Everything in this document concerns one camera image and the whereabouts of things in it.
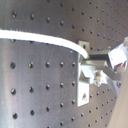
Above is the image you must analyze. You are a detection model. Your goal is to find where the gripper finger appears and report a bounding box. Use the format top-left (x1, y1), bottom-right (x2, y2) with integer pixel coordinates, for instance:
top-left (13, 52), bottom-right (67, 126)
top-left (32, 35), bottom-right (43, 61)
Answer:
top-left (96, 66), bottom-right (126, 87)
top-left (87, 36), bottom-right (128, 70)

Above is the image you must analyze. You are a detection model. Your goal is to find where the white cable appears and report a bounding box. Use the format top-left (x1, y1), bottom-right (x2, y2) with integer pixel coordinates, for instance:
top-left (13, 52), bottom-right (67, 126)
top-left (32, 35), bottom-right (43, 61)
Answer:
top-left (0, 29), bottom-right (90, 60)

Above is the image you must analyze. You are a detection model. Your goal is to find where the white cable clip bracket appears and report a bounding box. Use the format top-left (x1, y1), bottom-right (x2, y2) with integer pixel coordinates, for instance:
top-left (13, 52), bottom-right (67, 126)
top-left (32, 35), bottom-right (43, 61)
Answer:
top-left (76, 40), bottom-right (108, 108)

